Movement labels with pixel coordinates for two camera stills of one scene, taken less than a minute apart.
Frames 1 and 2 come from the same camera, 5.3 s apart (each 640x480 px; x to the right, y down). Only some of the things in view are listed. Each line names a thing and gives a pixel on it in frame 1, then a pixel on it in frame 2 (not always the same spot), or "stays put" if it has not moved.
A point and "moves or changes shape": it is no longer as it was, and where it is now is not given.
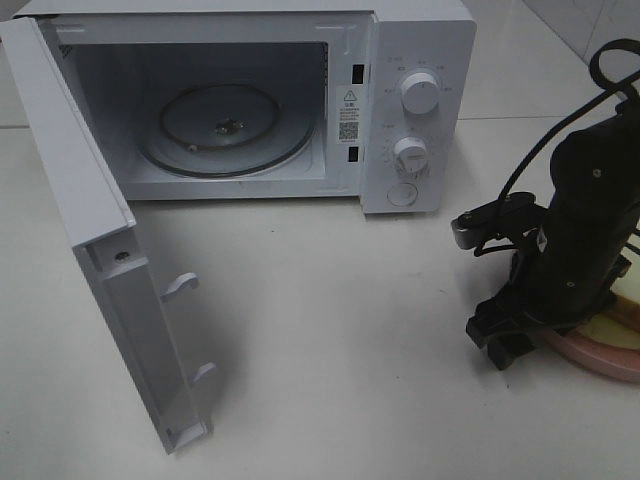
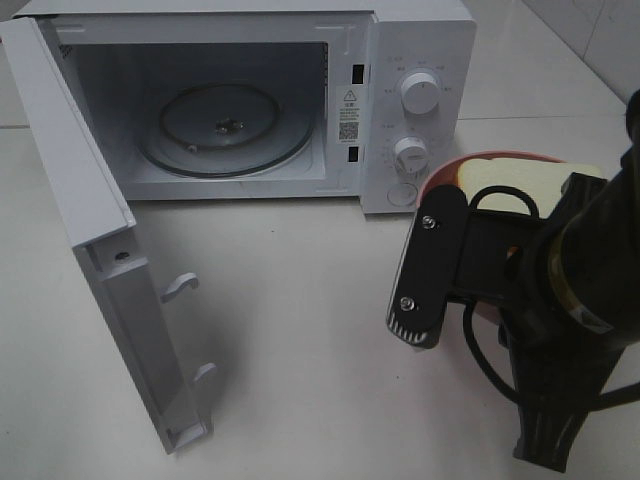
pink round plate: (621, 363) moves or changes shape
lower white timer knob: (411, 155) stays put
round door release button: (402, 194) stays put
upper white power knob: (420, 93) stays put
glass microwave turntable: (226, 128) stays put
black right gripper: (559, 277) -> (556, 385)
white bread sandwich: (618, 323) moves or changes shape
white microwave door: (105, 235) stays put
